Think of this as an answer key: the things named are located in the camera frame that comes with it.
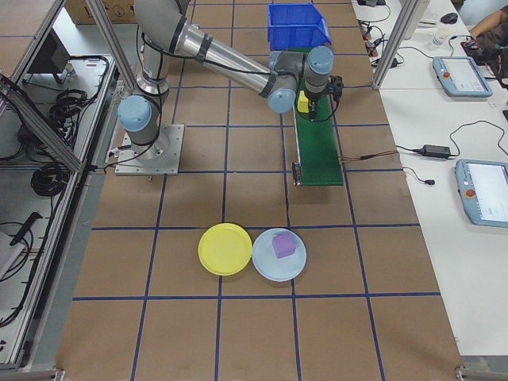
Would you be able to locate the black cable coil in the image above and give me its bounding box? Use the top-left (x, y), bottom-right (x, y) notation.
top-left (30, 162), bottom-right (67, 198)
top-left (49, 89), bottom-right (100, 134)

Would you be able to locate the blue plastic storage bin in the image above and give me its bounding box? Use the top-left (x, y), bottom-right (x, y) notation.
top-left (267, 2), bottom-right (333, 52)

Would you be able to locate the purple cube block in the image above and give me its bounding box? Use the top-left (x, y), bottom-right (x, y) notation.
top-left (271, 233), bottom-right (298, 261)

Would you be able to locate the black power adapter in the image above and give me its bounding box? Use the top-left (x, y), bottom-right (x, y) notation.
top-left (420, 144), bottom-right (453, 158)

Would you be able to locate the person camouflage clothed body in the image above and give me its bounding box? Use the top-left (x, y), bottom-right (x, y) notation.
top-left (474, 31), bottom-right (508, 88)

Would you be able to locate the brown cardboard box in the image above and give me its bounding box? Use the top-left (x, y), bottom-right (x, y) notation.
top-left (65, 0), bottom-right (138, 25)

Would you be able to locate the light blue round plate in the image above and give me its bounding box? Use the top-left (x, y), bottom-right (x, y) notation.
top-left (252, 227), bottom-right (308, 283)

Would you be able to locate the black barrel plug cable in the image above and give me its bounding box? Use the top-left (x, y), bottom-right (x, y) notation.
top-left (402, 166), bottom-right (437, 187)

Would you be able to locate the aluminium profile post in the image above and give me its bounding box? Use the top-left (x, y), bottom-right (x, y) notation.
top-left (371, 0), bottom-right (422, 91)
top-left (84, 0), bottom-right (136, 96)

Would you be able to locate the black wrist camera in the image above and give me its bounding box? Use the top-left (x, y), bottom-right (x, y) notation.
top-left (328, 75), bottom-right (345, 100)

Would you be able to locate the grey blue teach pendant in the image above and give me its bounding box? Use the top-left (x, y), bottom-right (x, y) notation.
top-left (454, 158), bottom-right (508, 229)
top-left (431, 55), bottom-right (495, 98)

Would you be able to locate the black handle tool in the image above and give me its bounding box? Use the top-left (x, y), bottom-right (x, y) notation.
top-left (10, 212), bottom-right (44, 245)

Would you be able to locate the person bare forearm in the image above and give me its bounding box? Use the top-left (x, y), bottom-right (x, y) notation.
top-left (470, 10), bottom-right (508, 39)

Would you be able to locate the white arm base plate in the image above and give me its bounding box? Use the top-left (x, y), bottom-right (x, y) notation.
top-left (114, 124), bottom-right (186, 175)

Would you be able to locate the V-shaped metal bar frame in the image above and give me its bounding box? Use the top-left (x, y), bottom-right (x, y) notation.
top-left (0, 0), bottom-right (120, 372)

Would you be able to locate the aluminium profile bar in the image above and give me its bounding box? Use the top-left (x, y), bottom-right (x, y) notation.
top-left (0, 367), bottom-right (64, 381)
top-left (454, 364), bottom-right (508, 381)

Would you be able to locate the red brown wire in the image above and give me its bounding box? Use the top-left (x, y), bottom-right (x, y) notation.
top-left (340, 150), bottom-right (400, 164)

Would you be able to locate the green conveyor belt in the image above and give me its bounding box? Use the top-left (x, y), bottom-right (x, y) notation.
top-left (286, 46), bottom-right (344, 188)

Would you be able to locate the black device with red light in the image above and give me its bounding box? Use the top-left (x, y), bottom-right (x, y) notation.
top-left (460, 35), bottom-right (483, 56)

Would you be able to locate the yellow round plate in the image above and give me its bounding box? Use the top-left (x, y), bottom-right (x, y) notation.
top-left (198, 222), bottom-right (253, 277)

